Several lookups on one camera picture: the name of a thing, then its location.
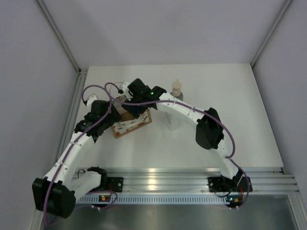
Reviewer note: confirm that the aluminium rail base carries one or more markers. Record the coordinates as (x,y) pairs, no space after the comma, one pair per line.
(156,186)

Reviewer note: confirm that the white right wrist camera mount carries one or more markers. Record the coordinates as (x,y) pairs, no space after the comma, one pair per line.
(125,89)

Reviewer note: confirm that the burlap watermelon canvas bag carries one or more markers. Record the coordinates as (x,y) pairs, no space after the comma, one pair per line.
(128,122)

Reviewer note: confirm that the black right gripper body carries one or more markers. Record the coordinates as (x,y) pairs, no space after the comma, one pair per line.
(138,108)

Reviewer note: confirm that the green bottle beige cap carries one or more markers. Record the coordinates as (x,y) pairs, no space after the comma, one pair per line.
(176,90)

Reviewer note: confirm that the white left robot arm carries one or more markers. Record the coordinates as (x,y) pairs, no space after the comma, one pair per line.
(57,192)

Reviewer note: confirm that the left aluminium corner post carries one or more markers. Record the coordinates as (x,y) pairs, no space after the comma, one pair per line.
(57,33)

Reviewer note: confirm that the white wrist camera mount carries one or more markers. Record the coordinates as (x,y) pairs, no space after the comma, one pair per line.
(90,100)
(125,89)

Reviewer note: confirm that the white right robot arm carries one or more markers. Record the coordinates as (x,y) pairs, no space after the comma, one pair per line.
(209,131)

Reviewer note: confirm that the right aluminium corner post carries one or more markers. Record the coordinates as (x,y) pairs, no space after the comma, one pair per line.
(273,27)

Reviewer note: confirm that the aluminium corner post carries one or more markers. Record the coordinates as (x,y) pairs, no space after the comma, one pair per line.
(273,27)
(57,33)

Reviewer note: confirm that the white bottle grey cap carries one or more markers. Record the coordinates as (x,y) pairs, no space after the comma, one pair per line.
(172,122)

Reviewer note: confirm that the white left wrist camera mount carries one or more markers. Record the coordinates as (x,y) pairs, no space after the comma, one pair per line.
(90,100)

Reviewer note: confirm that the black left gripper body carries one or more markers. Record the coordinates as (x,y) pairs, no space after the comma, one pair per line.
(111,118)

